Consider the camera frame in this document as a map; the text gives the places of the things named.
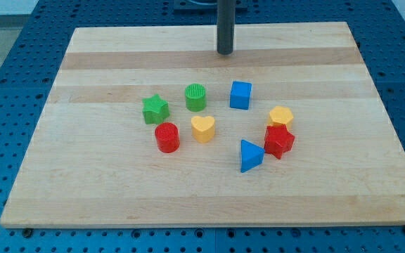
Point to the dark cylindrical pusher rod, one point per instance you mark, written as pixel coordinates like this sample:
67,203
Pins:
225,27

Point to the yellow hexagon block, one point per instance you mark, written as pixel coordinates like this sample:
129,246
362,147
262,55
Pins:
280,115

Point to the yellow heart block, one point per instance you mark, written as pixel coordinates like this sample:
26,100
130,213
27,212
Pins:
203,128

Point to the blue cube block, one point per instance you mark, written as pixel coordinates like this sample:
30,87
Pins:
240,95

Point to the green cylinder block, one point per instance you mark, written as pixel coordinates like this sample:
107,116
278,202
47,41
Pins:
195,95

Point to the green star block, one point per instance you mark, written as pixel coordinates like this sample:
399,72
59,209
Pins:
155,109

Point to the red cylinder block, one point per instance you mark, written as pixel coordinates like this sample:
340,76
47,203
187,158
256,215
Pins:
167,137

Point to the wooden board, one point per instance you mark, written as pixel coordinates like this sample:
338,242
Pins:
93,162

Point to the red star block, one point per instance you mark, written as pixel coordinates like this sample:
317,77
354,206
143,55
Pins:
278,140

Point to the blue triangle block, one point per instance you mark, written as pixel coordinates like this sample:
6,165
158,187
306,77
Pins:
251,155

